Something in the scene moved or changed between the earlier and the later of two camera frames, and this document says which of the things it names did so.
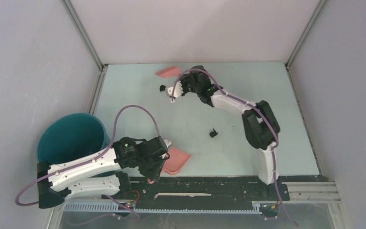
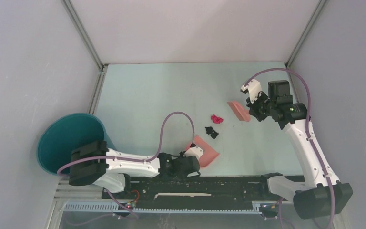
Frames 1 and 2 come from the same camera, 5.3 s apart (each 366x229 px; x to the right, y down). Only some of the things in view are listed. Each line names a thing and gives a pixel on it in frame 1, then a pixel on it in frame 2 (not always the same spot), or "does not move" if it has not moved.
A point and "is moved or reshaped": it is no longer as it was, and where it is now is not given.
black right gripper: [183, 79] to [253, 106]
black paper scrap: [213, 133] does not move
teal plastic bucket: [70, 136] does not move
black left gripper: [154, 174] to [182, 176]
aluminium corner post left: [91, 49] does not move
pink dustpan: [173, 164] is moved or reshaped
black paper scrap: [162, 87] to [209, 130]
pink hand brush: [169, 71] is moved or reshaped
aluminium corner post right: [320, 6] does not move
